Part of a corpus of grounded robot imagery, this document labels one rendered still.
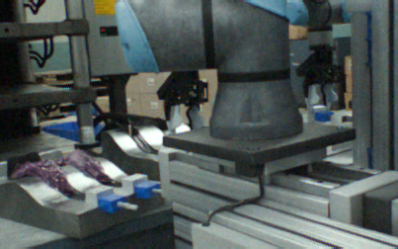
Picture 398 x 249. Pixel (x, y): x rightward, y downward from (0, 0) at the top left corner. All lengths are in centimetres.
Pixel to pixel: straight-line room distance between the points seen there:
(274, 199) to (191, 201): 21
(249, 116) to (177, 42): 15
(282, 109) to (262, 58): 8
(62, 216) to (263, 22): 62
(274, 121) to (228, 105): 7
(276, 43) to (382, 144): 23
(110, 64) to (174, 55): 141
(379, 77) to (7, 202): 88
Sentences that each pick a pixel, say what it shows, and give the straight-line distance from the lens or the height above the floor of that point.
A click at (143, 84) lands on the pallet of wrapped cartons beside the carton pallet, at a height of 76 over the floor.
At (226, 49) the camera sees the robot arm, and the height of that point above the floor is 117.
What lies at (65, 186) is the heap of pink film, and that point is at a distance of 126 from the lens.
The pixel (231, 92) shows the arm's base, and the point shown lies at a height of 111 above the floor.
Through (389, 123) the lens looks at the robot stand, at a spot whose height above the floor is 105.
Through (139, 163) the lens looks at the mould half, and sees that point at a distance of 144.
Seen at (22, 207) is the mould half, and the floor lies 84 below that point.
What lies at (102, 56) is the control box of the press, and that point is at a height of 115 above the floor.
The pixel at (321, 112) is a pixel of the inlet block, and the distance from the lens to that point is 167.
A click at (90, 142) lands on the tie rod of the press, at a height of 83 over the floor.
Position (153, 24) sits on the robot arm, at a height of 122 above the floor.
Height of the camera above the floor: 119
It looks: 9 degrees down
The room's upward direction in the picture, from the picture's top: 4 degrees counter-clockwise
